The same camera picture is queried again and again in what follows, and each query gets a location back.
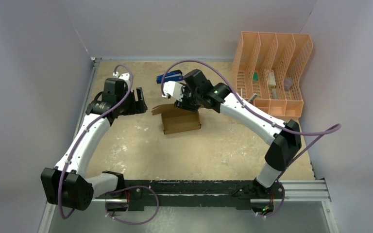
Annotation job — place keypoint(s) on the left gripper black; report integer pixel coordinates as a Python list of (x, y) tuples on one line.
[(138, 107)]

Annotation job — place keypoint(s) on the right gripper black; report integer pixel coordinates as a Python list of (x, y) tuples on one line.
[(186, 102)]

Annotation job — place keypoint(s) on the brown cardboard box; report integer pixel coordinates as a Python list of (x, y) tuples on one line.
[(177, 120)]

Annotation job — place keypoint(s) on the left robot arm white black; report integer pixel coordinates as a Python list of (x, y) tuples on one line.
[(83, 151)]

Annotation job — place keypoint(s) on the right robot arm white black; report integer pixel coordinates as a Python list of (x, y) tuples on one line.
[(282, 137)]

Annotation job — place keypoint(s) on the blue black stapler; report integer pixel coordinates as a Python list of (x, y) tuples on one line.
[(175, 76)]

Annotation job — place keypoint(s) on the black white patterned clip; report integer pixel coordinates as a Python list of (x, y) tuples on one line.
[(252, 98)]

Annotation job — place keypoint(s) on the orange plastic file organizer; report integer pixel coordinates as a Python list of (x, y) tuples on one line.
[(267, 70)]

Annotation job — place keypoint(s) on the grey round item in organizer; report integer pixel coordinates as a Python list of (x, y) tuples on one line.
[(288, 83)]

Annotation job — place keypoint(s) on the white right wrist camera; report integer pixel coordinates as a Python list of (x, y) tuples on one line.
[(173, 89)]

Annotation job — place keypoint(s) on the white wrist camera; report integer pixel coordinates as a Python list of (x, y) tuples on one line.
[(173, 89), (125, 77)]

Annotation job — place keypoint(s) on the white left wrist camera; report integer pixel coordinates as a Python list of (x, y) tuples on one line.
[(125, 77)]

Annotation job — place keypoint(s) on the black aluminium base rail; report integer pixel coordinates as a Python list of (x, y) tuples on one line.
[(239, 194)]

